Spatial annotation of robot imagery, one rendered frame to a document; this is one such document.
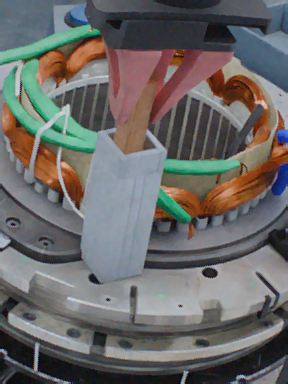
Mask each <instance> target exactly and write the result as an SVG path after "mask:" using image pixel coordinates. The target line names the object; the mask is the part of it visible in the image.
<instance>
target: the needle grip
mask: <svg viewBox="0 0 288 384"><path fill-rule="evenodd" d="M159 78H160V75H159V73H157V72H156V71H153V72H152V74H151V76H150V78H149V80H148V82H147V84H146V85H145V87H144V89H143V91H142V93H141V95H140V97H139V99H138V101H137V102H136V104H135V106H134V108H133V110H132V112H131V113H130V115H129V117H128V118H127V120H126V121H125V123H124V124H123V125H119V124H117V129H116V132H115V134H114V139H113V142H114V143H115V145H116V146H117V147H118V148H119V149H120V151H121V152H122V153H123V154H125V155H126V154H131V153H136V152H141V151H143V147H144V142H145V138H146V133H147V129H148V125H149V119H150V115H151V111H152V106H153V102H154V99H155V95H156V90H157V86H158V83H159Z"/></svg>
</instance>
